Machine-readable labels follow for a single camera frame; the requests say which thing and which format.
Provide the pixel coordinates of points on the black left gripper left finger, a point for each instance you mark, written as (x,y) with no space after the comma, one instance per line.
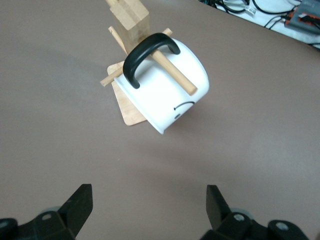
(77,207)

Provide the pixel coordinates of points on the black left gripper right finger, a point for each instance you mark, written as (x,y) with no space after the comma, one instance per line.
(217,207)

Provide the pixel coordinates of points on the wooden mug stand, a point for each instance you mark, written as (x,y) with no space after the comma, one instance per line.
(130,22)

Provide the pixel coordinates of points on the grey and orange device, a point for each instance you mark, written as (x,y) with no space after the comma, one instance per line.
(303,17)

